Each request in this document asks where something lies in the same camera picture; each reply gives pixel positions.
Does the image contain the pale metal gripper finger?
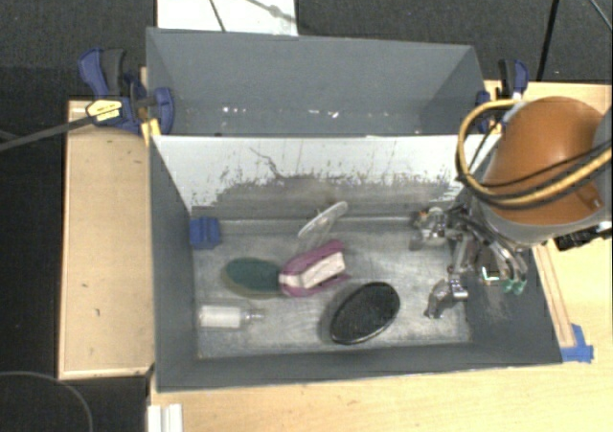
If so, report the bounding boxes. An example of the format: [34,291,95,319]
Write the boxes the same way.
[409,206,452,252]
[424,276,469,320]

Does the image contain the black oval dish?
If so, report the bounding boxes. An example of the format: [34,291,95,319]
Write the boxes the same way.
[328,281,401,347]

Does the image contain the clear plastic oval piece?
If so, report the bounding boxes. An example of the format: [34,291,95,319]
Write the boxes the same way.
[296,200,350,255]

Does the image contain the purple and white stapler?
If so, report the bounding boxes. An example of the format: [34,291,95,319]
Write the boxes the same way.
[278,239,352,299]

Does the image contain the dark green oval sponge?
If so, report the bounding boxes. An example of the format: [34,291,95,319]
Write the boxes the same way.
[220,256,284,300]

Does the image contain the grey metal bin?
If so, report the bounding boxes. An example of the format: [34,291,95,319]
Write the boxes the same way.
[145,26,564,393]

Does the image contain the clear plastic bottle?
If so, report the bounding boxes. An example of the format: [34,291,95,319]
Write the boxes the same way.
[197,304,267,332]

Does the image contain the pale wood flat board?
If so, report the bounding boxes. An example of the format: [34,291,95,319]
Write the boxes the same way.
[57,99,156,381]

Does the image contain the black cylinder on white bracket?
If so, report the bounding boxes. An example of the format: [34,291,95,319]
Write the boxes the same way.
[554,222,613,253]

